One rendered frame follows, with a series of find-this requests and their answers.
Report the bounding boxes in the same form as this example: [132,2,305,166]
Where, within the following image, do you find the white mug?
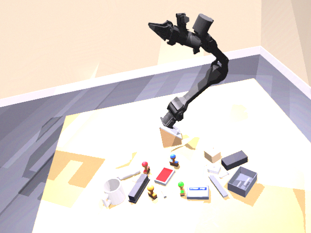
[101,178,125,207]

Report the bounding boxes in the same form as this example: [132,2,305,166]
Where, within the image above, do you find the yellow rubber stamp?
[147,185,157,200]

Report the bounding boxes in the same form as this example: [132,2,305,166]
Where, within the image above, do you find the blue and white stamp pad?
[187,185,209,200]

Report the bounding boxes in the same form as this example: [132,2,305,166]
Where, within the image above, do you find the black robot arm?
[160,13,229,129]

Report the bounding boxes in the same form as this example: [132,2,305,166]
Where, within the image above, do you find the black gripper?
[148,20,190,46]

